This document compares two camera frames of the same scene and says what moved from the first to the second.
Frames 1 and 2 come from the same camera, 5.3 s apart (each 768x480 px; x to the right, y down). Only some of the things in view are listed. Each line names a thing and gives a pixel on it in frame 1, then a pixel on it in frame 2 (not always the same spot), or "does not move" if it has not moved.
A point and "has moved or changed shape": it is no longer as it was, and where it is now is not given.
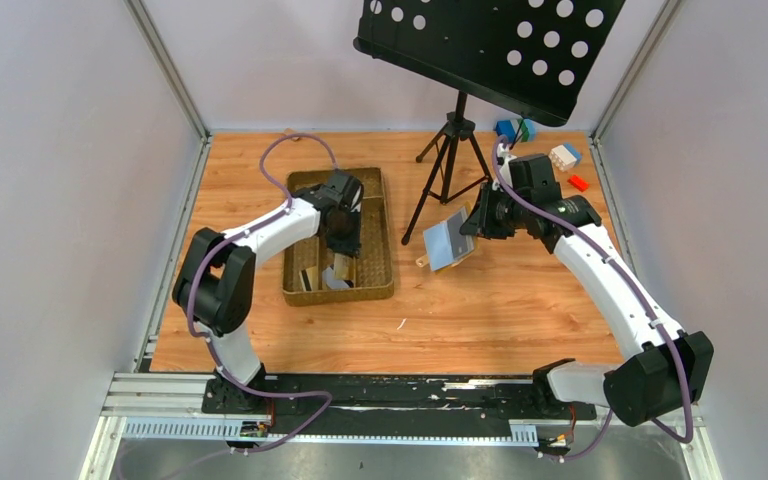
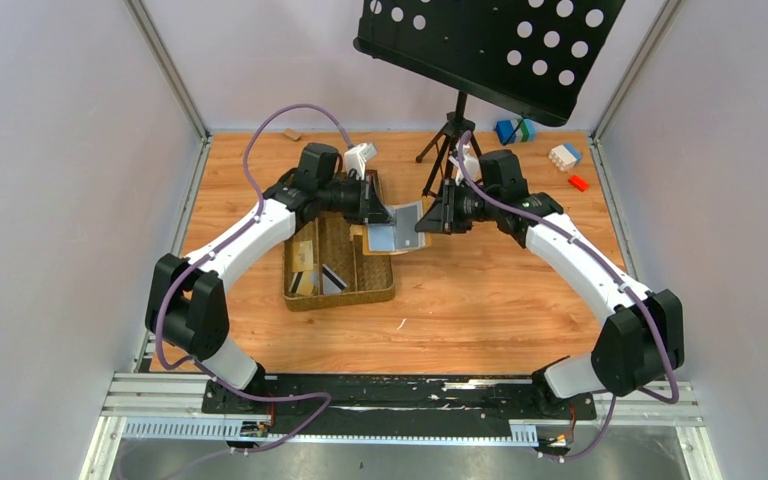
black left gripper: x=343 y=240 -> x=366 y=201
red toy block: x=577 y=182 does not move
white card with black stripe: x=305 y=280 has moved or changed shape
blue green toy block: x=506 y=128 does not move
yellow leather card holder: x=446 y=245 -> x=397 y=236
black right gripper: x=483 y=216 -> x=450 y=206
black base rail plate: x=396 y=405 does not move
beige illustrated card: x=343 y=267 -> x=302 y=256
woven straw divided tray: x=313 y=275 does not move
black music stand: x=534 y=59 does not move
